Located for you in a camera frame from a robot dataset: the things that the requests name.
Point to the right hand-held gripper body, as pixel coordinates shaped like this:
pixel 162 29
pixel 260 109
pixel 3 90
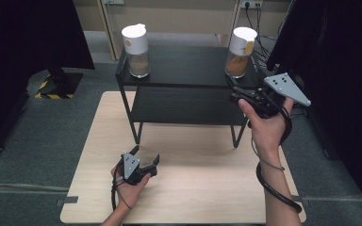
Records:
pixel 284 88

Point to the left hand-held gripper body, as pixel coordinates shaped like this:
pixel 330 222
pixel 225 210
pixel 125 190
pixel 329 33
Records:
pixel 131 166

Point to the white-lid jar with orange powder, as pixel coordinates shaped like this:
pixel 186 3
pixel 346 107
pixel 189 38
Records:
pixel 242 44

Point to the black two-tier shelf rack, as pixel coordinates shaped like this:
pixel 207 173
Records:
pixel 185 67

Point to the white-lid jar with pale powder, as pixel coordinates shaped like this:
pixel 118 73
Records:
pixel 135 40

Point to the person's left hand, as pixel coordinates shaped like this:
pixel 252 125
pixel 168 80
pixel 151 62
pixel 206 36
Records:
pixel 130 193

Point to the person's right hand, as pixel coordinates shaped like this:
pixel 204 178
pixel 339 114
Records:
pixel 268 132

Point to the large black curtain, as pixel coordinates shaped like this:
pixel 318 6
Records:
pixel 19 47
pixel 342 47

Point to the grey floor tape piece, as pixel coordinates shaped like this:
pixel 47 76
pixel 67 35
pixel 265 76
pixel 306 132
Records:
pixel 67 200
pixel 302 201

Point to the beige wooden furniture post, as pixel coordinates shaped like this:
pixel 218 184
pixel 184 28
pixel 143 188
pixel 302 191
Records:
pixel 110 28
pixel 231 19

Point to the white wall power socket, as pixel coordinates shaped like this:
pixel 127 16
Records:
pixel 251 3

